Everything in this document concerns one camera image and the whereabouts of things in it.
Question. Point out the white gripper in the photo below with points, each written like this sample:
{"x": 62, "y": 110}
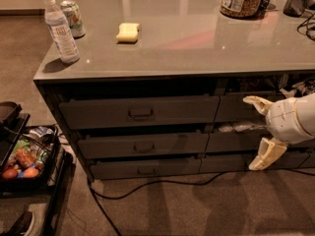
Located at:
{"x": 284, "y": 121}

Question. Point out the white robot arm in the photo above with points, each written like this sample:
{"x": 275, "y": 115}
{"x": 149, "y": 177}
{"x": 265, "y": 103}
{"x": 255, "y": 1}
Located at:
{"x": 290, "y": 121}

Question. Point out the patterned bag in drawer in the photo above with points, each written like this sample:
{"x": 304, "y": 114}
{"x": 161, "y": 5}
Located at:
{"x": 299, "y": 89}

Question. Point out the grey drawer cabinet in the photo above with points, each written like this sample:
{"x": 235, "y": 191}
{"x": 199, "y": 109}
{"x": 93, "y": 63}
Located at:
{"x": 185, "y": 48}

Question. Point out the dark kettle appliance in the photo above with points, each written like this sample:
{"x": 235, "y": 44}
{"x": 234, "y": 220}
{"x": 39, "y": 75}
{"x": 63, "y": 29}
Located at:
{"x": 296, "y": 8}

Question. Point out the yellow sponge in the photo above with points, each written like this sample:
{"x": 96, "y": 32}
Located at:
{"x": 128, "y": 32}

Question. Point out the green soda can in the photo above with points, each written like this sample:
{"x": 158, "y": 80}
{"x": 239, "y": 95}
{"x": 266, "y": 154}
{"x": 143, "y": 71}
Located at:
{"x": 72, "y": 13}

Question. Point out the black tray of snacks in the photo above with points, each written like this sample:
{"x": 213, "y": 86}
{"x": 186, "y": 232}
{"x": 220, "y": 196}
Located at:
{"x": 41, "y": 142}

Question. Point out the clear plastic water bottle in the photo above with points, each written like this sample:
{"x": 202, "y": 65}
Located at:
{"x": 60, "y": 32}

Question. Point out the orange fruit in tray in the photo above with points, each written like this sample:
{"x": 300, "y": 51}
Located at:
{"x": 31, "y": 172}

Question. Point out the orange snack can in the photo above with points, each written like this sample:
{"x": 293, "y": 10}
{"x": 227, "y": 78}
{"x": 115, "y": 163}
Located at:
{"x": 24, "y": 157}

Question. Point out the red apple in tray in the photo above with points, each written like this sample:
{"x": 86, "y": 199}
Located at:
{"x": 10, "y": 173}

